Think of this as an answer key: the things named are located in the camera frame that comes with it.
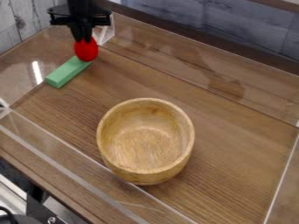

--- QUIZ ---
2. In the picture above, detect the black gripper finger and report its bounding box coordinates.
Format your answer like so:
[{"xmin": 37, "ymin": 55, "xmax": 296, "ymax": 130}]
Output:
[
  {"xmin": 83, "ymin": 24, "xmax": 92, "ymax": 42},
  {"xmin": 69, "ymin": 24, "xmax": 81, "ymax": 42}
]

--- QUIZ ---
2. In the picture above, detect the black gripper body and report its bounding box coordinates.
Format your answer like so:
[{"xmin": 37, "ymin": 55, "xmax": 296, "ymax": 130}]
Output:
[{"xmin": 47, "ymin": 0, "xmax": 112, "ymax": 26}]

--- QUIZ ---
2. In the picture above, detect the red plush strawberry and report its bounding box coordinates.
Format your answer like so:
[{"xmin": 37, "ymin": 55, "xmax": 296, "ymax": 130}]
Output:
[{"xmin": 73, "ymin": 38, "xmax": 99, "ymax": 62}]

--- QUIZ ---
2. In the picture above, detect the green rectangular block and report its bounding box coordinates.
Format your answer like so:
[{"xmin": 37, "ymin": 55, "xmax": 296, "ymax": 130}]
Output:
[{"xmin": 45, "ymin": 56, "xmax": 91, "ymax": 88}]

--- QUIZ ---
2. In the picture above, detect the wooden bowl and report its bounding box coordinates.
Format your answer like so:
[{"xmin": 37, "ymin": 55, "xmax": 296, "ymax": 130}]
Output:
[{"xmin": 96, "ymin": 98, "xmax": 195, "ymax": 186}]

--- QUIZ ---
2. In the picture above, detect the clear acrylic corner bracket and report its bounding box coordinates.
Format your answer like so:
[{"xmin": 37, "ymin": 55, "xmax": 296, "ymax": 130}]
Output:
[{"xmin": 92, "ymin": 15, "xmax": 115, "ymax": 46}]

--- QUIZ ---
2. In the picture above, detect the clear acrylic enclosure wall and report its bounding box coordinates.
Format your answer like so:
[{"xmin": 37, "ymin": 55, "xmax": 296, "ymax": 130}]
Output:
[{"xmin": 0, "ymin": 16, "xmax": 299, "ymax": 224}]

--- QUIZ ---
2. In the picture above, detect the black metal mount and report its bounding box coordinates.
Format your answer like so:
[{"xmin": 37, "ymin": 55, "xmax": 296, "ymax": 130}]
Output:
[{"xmin": 25, "ymin": 195, "xmax": 67, "ymax": 224}]

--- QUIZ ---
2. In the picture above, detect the black cable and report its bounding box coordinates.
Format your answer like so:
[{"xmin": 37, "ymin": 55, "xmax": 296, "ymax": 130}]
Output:
[{"xmin": 0, "ymin": 206, "xmax": 16, "ymax": 224}]

